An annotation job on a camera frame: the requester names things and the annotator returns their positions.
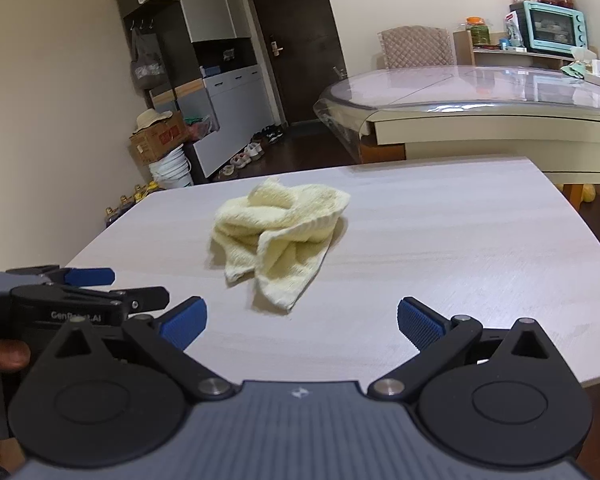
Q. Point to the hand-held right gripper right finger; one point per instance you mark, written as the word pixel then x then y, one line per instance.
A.
pixel 422 325

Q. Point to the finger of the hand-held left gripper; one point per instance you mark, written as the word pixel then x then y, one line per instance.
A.
pixel 147 297
pixel 92 276

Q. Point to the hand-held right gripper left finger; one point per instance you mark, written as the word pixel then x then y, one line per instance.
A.
pixel 182 322

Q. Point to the cream terry towel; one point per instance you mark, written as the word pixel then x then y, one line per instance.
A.
pixel 280 230

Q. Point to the person's left hand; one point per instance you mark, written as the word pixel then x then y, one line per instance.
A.
pixel 2 355

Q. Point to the row of gold-capped bottles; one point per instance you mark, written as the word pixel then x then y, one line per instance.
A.
pixel 130 200

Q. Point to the stack of white buckets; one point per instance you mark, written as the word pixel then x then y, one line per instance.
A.
pixel 172 170

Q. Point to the printed cardboard box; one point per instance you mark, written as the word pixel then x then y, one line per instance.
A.
pixel 160 142

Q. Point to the row of shoes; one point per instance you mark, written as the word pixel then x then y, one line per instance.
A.
pixel 240 160

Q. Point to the straw hat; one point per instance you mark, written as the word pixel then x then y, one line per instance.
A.
pixel 150 120

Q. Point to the red plastic bag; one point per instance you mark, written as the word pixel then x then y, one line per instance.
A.
pixel 200 127

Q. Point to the beige dining table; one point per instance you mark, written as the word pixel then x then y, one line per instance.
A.
pixel 480 125

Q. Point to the yellow object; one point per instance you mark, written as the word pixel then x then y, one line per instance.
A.
pixel 588 193

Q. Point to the grey hanging plastic bag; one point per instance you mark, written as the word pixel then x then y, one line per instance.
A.
pixel 147 67

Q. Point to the grey and white cabinet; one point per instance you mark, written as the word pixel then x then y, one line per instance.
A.
pixel 230 95

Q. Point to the blue box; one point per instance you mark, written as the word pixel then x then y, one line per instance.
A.
pixel 210 71

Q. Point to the quilted dining chair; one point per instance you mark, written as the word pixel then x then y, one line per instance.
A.
pixel 415 47

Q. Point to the wooden desktop shelf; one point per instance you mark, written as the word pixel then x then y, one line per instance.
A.
pixel 462 47

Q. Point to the green cloth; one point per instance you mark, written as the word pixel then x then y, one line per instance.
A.
pixel 574 69

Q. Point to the orange-lidded jar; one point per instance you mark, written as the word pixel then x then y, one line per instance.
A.
pixel 478 32

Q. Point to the red and white carton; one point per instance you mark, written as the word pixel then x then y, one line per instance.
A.
pixel 514 27

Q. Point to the dark wooden door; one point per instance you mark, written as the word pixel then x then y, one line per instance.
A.
pixel 300 20

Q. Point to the teal toaster oven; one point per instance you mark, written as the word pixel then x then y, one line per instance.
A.
pixel 550 27

